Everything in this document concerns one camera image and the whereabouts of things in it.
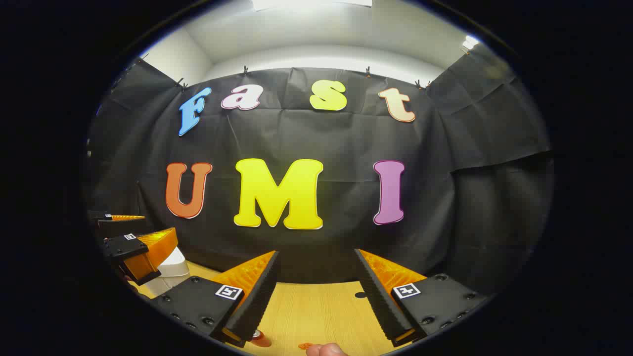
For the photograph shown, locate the white desktop garbage bin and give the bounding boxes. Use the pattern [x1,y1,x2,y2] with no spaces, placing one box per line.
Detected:
[142,246,191,298]

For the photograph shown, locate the wooden desktop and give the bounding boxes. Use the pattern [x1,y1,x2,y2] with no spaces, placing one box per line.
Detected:
[131,260,411,356]

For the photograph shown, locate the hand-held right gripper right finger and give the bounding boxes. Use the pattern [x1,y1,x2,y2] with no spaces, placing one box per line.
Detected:
[354,249,490,347]

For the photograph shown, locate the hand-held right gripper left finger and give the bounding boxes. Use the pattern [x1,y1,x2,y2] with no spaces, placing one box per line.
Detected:
[148,250,280,349]

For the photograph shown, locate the black backdrop cloth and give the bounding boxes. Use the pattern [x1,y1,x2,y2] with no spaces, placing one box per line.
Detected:
[87,44,554,297]

